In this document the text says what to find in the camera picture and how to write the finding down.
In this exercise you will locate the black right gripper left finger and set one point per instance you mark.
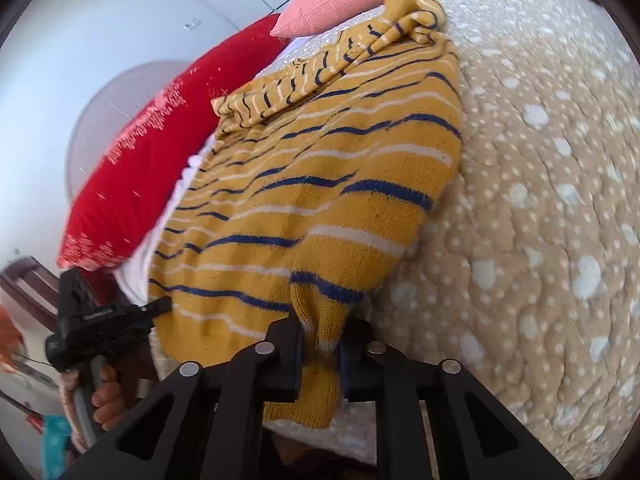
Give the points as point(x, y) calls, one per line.
point(202, 422)

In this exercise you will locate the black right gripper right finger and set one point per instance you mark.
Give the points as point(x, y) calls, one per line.
point(436, 421)

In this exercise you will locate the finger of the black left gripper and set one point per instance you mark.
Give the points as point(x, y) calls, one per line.
point(158, 307)

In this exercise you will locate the yellow striped knit sweater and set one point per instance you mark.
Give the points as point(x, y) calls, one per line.
point(321, 176)

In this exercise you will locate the person's left hand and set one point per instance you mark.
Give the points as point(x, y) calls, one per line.
point(109, 405)

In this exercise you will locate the red embroidered long pillow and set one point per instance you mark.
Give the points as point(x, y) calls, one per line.
point(129, 189)

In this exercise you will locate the beige heart-patterned quilt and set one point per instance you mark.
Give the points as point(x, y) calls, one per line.
point(528, 271)

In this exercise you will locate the white rounded headboard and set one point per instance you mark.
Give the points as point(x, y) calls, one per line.
point(107, 112)

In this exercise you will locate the white wall socket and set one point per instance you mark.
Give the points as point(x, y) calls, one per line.
point(192, 25)

